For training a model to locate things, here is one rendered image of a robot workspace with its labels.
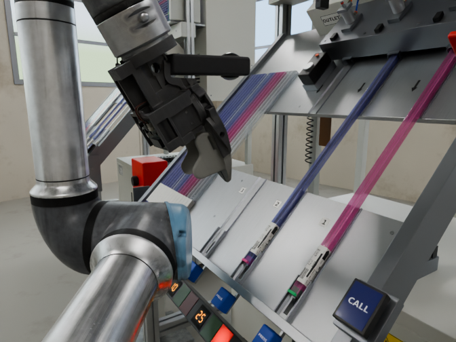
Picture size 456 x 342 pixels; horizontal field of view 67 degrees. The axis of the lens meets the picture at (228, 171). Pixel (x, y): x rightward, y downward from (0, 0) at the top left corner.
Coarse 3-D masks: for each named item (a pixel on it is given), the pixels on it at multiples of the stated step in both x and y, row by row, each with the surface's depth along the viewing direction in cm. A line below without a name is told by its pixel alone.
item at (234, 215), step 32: (224, 192) 74; (256, 192) 67; (288, 192) 61; (192, 224) 74; (224, 224) 66; (256, 224) 61; (288, 224) 56; (320, 224) 52; (352, 224) 49; (384, 224) 46; (224, 256) 61; (256, 256) 55; (288, 256) 52; (352, 256) 46; (256, 288) 52; (320, 288) 45; (288, 320) 45; (320, 320) 43
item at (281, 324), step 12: (192, 252) 63; (204, 264) 59; (228, 276) 54; (240, 288) 51; (252, 300) 48; (264, 312) 46; (276, 324) 43; (288, 324) 42; (288, 336) 42; (300, 336) 40
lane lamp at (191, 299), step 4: (192, 292) 61; (188, 296) 61; (192, 296) 61; (196, 296) 60; (188, 300) 61; (192, 300) 60; (196, 300) 59; (184, 304) 61; (188, 304) 60; (192, 304) 59; (180, 308) 60; (184, 308) 60; (188, 308) 59; (184, 312) 59; (188, 312) 59
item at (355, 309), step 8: (352, 288) 38; (360, 288) 37; (368, 288) 37; (352, 296) 37; (360, 296) 37; (368, 296) 36; (376, 296) 36; (344, 304) 37; (352, 304) 37; (360, 304) 36; (368, 304) 36; (376, 304) 35; (336, 312) 37; (344, 312) 37; (352, 312) 36; (360, 312) 36; (368, 312) 35; (352, 320) 36; (360, 320) 35; (360, 328) 35
